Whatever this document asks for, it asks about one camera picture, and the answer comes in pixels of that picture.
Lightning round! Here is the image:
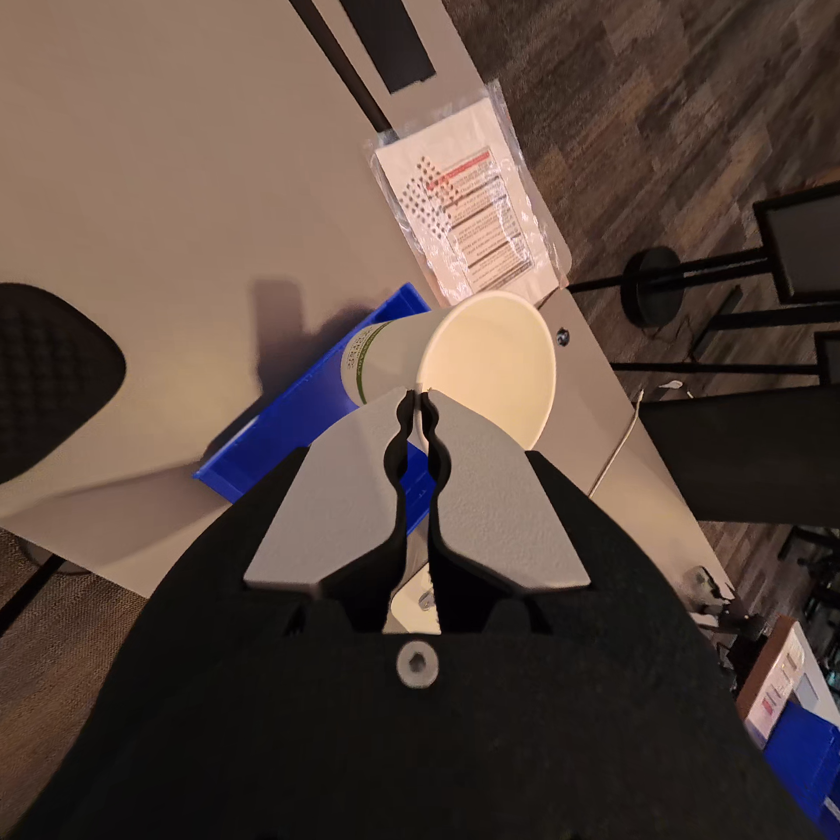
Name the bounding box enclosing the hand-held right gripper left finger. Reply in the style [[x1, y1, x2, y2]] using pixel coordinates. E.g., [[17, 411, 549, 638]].
[[243, 387, 416, 634]]

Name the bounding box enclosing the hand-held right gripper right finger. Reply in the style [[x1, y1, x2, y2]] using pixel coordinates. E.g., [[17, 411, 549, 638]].
[[419, 388, 593, 635]]

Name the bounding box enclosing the blue plastic bin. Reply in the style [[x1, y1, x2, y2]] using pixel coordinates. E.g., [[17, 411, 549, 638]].
[[192, 282, 434, 547], [761, 699, 840, 840]]

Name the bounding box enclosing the white green-banded paper cup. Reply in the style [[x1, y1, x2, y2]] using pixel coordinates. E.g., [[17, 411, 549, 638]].
[[340, 290, 559, 450]]

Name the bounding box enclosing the black sign stand with pole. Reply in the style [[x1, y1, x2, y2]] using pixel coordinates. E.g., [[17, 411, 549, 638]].
[[567, 182, 840, 330]]

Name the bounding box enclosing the box with white label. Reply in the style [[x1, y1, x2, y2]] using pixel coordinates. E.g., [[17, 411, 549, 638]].
[[735, 617, 823, 749]]

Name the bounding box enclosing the paper sheet in plastic sleeve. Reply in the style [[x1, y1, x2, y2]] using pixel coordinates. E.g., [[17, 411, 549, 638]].
[[363, 79, 573, 309]]

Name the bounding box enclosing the black framed panel stand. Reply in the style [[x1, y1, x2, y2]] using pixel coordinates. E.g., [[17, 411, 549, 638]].
[[610, 328, 840, 388]]

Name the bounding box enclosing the white cable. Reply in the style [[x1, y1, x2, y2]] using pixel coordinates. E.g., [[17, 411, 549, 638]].
[[586, 379, 685, 501]]

